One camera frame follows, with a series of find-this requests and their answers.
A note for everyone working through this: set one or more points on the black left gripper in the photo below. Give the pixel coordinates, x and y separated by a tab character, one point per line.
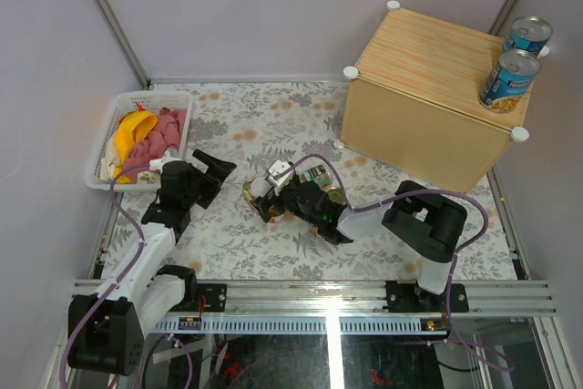
218	169

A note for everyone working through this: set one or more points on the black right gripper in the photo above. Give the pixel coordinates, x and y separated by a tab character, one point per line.
264	203

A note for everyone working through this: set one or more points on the blue soup can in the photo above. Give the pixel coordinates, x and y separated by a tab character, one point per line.
528	33
510	78

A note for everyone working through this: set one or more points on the yellow jar white lid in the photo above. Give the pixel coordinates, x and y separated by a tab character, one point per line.
259	187

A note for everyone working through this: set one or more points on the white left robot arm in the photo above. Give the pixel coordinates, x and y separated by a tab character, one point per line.
107	328

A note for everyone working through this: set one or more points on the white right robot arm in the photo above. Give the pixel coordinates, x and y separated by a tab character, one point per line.
425	220

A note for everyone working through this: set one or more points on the gold oval tin under jar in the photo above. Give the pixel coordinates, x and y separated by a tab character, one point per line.
262	197

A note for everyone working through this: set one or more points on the dark green small can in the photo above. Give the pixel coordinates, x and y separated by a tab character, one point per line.
318	174

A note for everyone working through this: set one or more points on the pink cloth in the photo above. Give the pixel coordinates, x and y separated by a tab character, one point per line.
166	134

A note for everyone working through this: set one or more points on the white patterned cloth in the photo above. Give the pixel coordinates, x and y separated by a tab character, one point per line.
136	170

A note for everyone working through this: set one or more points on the gold oval fish tin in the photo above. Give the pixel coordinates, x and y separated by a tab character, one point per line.
334	195

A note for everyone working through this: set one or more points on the yellow cloth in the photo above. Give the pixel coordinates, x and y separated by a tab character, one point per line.
133	128

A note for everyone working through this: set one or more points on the white plastic laundry basket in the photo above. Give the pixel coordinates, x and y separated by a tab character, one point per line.
124	103

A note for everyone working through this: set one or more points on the wooden cube cabinet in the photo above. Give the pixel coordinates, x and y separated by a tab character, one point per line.
415	103

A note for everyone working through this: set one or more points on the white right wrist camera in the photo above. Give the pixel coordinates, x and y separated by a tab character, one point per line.
279	174

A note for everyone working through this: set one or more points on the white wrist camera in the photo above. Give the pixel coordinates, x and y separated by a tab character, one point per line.
169	155
279	174

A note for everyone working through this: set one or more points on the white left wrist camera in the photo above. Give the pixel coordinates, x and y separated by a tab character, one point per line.
169	155

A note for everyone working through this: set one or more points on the aluminium frame rail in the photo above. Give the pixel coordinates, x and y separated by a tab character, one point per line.
262	307

